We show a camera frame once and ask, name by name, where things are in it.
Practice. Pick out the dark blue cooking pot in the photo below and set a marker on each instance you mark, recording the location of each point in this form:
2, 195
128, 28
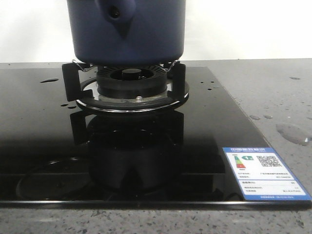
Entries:
127, 32

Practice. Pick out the blue white energy label sticker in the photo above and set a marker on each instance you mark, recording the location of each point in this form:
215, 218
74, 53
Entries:
263, 176

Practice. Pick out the black glass gas cooktop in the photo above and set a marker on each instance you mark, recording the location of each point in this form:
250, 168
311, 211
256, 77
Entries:
54, 155

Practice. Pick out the black round gas burner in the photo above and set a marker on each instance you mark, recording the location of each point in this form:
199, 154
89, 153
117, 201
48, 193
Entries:
122, 82

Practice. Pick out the black pot support grate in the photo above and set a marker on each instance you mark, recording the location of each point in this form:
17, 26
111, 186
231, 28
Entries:
86, 95

